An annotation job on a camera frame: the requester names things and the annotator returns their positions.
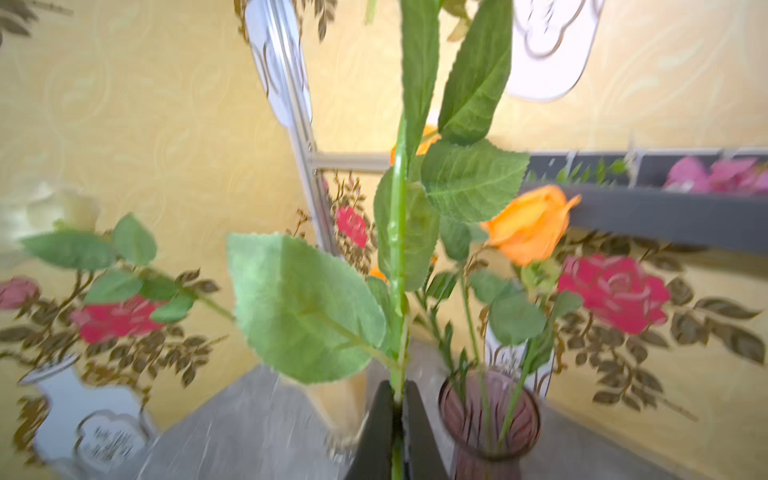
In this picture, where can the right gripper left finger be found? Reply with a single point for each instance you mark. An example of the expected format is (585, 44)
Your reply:
(373, 457)

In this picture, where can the orange rose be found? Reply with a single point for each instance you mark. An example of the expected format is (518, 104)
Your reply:
(523, 310)
(310, 315)

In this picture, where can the purple ribbed glass vase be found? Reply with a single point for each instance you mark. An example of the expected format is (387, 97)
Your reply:
(493, 425)

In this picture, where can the pink flower in tray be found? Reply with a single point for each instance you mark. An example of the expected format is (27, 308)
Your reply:
(742, 176)

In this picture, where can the cream wavy glass vase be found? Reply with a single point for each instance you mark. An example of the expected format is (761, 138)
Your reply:
(342, 407)

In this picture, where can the grey wall planter tray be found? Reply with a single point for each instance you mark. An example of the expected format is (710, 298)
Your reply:
(635, 203)

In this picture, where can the cream white rose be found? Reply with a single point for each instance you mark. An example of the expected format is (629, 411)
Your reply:
(59, 228)

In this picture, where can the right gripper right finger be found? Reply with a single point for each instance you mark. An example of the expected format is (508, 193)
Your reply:
(422, 459)

